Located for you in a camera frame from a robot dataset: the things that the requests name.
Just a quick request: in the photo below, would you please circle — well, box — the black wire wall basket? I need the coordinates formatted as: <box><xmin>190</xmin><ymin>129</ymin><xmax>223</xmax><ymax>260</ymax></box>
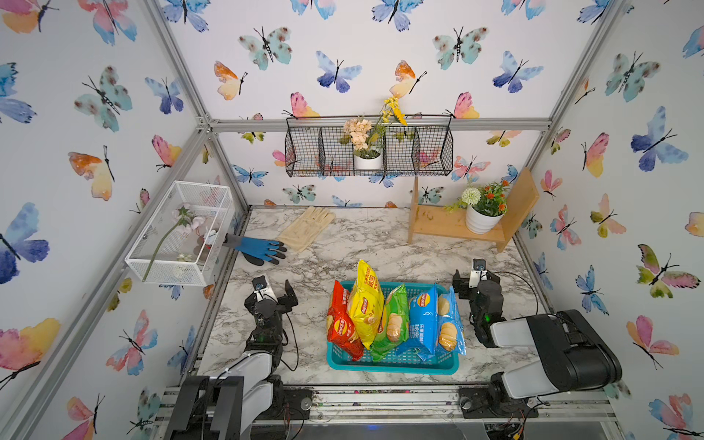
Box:
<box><xmin>284</xmin><ymin>114</ymin><xmax>454</xmax><ymax>177</ymax></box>

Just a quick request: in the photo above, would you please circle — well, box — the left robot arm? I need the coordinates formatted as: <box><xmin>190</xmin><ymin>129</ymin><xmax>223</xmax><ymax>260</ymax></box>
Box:
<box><xmin>164</xmin><ymin>275</ymin><xmax>298</xmax><ymax>439</ymax></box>

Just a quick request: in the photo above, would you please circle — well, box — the white pot with peach flowers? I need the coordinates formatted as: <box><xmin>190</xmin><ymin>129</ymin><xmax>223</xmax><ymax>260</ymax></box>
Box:
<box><xmin>339</xmin><ymin>95</ymin><xmax>407</xmax><ymax>171</ymax></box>

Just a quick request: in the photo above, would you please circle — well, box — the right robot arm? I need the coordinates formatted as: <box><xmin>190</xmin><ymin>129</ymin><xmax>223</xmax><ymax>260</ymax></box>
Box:
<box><xmin>452</xmin><ymin>265</ymin><xmax>623</xmax><ymax>402</ymax></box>

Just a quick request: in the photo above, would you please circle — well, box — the wooden corner shelf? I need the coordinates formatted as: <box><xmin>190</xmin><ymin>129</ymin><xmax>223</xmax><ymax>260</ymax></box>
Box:
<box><xmin>408</xmin><ymin>169</ymin><xmax>539</xmax><ymax>252</ymax></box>

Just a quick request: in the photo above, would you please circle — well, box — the green chips bag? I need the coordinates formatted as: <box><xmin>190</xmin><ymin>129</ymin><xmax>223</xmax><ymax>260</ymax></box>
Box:
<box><xmin>370</xmin><ymin>284</ymin><xmax>410</xmax><ymax>362</ymax></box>

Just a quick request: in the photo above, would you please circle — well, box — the blue black work glove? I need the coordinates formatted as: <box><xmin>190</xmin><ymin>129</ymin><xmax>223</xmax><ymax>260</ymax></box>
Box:
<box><xmin>223</xmin><ymin>234</ymin><xmax>287</xmax><ymax>267</ymax></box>

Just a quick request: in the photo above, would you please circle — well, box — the white pot with orange flowers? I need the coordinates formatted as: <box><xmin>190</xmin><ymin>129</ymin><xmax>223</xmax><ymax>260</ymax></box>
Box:
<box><xmin>444</xmin><ymin>180</ymin><xmax>510</xmax><ymax>235</ymax></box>

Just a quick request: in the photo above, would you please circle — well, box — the white wire mesh box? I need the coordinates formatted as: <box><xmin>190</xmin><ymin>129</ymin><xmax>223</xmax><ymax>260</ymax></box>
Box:
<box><xmin>125</xmin><ymin>181</ymin><xmax>235</xmax><ymax>287</ymax></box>

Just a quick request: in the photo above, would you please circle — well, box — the teal plastic basket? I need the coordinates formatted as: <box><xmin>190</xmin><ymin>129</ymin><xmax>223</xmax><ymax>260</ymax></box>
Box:
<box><xmin>326</xmin><ymin>342</ymin><xmax>460</xmax><ymax>376</ymax></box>

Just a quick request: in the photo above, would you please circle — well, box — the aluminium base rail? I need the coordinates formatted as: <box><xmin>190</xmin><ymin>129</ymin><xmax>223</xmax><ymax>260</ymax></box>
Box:
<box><xmin>254</xmin><ymin>383</ymin><xmax>617</xmax><ymax>426</ymax></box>

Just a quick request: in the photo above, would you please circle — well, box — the red chips bag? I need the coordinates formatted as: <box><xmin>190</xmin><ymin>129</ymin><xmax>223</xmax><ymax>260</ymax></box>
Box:
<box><xmin>326</xmin><ymin>280</ymin><xmax>364</xmax><ymax>361</ymax></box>

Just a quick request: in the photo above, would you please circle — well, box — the yellow chips bag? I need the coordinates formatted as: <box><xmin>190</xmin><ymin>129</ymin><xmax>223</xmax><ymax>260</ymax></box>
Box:
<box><xmin>348</xmin><ymin>260</ymin><xmax>385</xmax><ymax>349</ymax></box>

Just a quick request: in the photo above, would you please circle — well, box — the dark blue Lay's chips bag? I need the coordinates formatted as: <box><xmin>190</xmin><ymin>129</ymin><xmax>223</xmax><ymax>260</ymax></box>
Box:
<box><xmin>398</xmin><ymin>284</ymin><xmax>438</xmax><ymax>362</ymax></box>

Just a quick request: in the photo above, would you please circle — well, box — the pink artificial flower stem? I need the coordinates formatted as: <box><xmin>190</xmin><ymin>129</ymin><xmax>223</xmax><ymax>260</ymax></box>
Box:
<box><xmin>142</xmin><ymin>203</ymin><xmax>207</xmax><ymax>283</ymax></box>

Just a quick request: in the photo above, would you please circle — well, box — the beige rubber glove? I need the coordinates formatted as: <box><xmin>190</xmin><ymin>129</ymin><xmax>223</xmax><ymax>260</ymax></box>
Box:
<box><xmin>278</xmin><ymin>206</ymin><xmax>336</xmax><ymax>252</ymax></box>

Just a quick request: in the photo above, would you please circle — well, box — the light blue chips bag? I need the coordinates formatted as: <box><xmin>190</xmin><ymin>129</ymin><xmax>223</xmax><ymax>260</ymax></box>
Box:
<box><xmin>436</xmin><ymin>287</ymin><xmax>467</xmax><ymax>356</ymax></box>

